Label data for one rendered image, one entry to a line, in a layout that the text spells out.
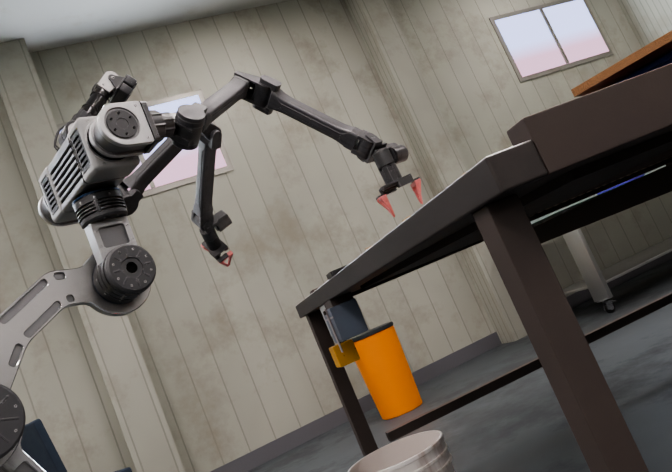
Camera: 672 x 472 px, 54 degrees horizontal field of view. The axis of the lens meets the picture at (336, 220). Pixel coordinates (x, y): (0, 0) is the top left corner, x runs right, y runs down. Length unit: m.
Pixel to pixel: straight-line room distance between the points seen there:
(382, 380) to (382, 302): 1.21
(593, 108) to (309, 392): 4.68
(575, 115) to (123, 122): 1.13
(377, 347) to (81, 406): 2.22
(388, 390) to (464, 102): 3.29
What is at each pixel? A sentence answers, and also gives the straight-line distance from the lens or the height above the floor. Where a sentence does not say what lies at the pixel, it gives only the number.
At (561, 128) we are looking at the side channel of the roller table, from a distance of 1.07.
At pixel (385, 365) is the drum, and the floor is 0.36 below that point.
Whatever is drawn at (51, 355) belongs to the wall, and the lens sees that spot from 5.39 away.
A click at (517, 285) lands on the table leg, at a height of 0.72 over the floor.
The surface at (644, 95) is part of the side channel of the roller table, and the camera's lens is 1.17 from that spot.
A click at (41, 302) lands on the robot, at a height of 1.13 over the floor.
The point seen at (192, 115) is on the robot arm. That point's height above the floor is 1.44.
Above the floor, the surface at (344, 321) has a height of 0.77.
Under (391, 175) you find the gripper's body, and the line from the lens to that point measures 2.03.
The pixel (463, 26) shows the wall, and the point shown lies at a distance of 7.38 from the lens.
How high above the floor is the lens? 0.78
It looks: 8 degrees up
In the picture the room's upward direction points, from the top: 23 degrees counter-clockwise
